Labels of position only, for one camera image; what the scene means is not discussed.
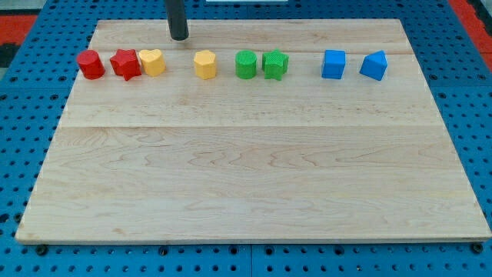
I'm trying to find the green cylinder block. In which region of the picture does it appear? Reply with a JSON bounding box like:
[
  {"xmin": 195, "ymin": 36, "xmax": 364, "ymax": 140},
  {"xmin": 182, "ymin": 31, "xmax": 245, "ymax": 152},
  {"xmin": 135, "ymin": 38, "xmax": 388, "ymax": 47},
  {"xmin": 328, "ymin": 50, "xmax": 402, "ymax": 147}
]
[{"xmin": 235, "ymin": 50, "xmax": 257, "ymax": 79}]

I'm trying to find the yellow heart block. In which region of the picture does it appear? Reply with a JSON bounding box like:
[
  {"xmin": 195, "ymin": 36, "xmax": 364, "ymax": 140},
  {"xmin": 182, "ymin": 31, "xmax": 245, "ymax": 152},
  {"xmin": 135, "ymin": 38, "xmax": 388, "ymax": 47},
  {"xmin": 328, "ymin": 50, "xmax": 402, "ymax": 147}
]
[{"xmin": 138, "ymin": 49, "xmax": 166, "ymax": 77}]

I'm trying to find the red star block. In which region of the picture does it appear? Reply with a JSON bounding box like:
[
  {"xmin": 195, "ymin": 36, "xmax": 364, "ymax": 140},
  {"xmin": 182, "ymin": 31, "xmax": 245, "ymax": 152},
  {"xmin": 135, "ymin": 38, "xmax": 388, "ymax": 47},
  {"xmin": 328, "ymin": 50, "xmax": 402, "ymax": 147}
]
[{"xmin": 110, "ymin": 49, "xmax": 141, "ymax": 81}]

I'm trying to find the black cylindrical robot arm rod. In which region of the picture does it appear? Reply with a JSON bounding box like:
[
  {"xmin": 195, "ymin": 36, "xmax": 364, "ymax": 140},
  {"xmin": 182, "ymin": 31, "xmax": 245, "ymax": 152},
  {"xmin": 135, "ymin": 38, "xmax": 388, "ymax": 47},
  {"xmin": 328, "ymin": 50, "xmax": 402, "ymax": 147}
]
[{"xmin": 164, "ymin": 0, "xmax": 189, "ymax": 41}]

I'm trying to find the light wooden board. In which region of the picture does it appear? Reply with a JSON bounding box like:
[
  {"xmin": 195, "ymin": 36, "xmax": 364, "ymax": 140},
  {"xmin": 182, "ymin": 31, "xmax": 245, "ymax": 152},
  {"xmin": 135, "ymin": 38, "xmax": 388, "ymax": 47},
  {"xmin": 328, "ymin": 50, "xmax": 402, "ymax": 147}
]
[{"xmin": 15, "ymin": 19, "xmax": 491, "ymax": 245}]

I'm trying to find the blue cube block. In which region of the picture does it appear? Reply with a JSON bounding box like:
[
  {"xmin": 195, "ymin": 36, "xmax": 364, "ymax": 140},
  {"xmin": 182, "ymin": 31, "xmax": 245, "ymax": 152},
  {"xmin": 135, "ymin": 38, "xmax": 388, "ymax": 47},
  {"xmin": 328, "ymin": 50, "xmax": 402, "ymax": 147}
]
[{"xmin": 321, "ymin": 49, "xmax": 346, "ymax": 79}]

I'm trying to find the yellow pentagon block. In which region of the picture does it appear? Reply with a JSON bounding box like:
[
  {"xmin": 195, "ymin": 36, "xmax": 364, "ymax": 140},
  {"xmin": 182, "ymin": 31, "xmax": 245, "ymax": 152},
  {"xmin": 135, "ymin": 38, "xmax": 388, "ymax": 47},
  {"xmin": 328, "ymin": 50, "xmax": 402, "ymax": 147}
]
[{"xmin": 194, "ymin": 50, "xmax": 217, "ymax": 80}]

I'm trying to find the green star block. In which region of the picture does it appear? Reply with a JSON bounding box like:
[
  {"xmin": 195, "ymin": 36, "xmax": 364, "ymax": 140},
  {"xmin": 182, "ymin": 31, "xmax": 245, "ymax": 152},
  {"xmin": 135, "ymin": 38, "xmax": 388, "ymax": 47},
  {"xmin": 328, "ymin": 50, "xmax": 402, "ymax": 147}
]
[{"xmin": 261, "ymin": 49, "xmax": 289, "ymax": 81}]

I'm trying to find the red cylinder block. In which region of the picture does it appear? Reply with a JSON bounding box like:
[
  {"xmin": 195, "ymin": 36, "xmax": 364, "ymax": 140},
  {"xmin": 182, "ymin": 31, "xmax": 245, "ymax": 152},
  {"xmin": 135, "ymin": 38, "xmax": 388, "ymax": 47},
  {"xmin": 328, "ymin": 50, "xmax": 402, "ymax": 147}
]
[{"xmin": 76, "ymin": 50, "xmax": 105, "ymax": 80}]

